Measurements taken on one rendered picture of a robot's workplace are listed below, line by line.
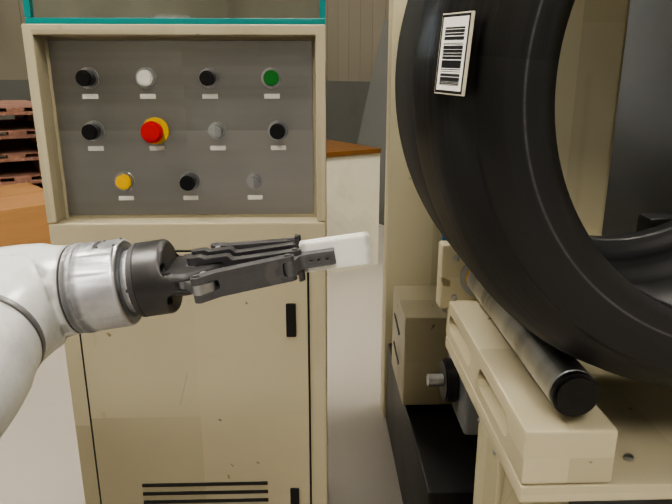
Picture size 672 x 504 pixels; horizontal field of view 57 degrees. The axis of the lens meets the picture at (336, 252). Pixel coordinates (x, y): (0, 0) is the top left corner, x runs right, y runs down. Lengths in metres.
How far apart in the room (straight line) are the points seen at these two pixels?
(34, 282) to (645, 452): 0.63
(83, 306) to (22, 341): 0.07
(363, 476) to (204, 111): 1.23
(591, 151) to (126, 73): 0.85
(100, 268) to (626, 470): 0.55
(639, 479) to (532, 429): 0.13
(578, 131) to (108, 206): 0.90
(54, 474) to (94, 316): 1.59
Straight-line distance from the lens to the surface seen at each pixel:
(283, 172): 1.27
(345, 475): 2.02
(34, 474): 2.22
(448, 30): 0.51
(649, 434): 0.79
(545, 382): 0.63
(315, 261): 0.60
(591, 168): 0.97
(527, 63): 0.50
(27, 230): 3.85
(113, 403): 1.45
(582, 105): 0.95
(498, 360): 0.75
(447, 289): 0.92
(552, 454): 0.65
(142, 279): 0.61
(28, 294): 0.62
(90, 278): 0.62
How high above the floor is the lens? 1.19
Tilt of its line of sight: 16 degrees down
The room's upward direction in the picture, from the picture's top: straight up
